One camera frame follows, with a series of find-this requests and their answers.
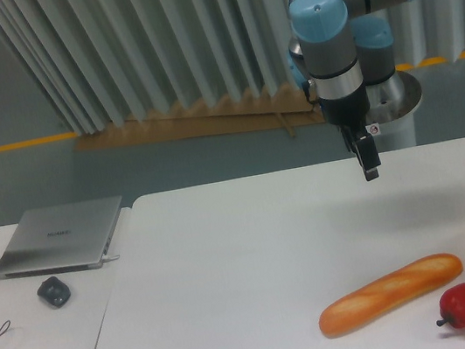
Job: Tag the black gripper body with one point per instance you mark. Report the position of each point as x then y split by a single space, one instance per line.
351 110

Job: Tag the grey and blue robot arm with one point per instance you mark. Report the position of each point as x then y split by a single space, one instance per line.
341 56

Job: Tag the red bell pepper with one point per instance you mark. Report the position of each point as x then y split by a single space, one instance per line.
452 307

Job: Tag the brown cardboard sheet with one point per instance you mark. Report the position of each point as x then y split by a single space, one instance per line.
287 109

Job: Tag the baguette bread loaf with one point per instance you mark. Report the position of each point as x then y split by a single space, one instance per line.
377 298

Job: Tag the white usb plug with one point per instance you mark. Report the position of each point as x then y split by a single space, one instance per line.
109 258

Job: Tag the silver closed laptop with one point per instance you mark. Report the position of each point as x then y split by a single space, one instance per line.
72 236

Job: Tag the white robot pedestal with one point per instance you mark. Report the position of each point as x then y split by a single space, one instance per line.
390 119

